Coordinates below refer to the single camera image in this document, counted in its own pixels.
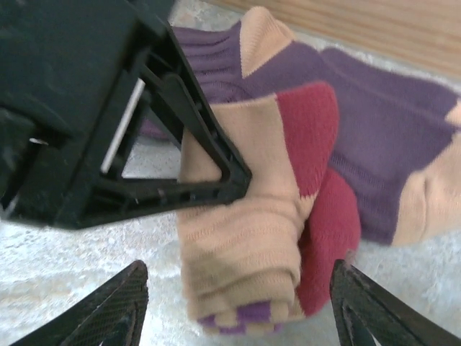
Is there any purple sock beige toe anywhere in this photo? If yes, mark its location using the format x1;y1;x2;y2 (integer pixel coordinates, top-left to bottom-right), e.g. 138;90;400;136
138;6;461;248

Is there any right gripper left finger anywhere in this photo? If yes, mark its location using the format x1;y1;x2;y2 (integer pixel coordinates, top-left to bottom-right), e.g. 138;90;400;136
9;259;150;346

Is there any beige sock red toe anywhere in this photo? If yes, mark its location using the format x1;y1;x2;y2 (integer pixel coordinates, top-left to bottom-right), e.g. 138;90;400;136
177;81;362;338

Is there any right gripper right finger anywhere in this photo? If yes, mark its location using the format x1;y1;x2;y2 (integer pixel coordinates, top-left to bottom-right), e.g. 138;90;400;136
328;258;460;346

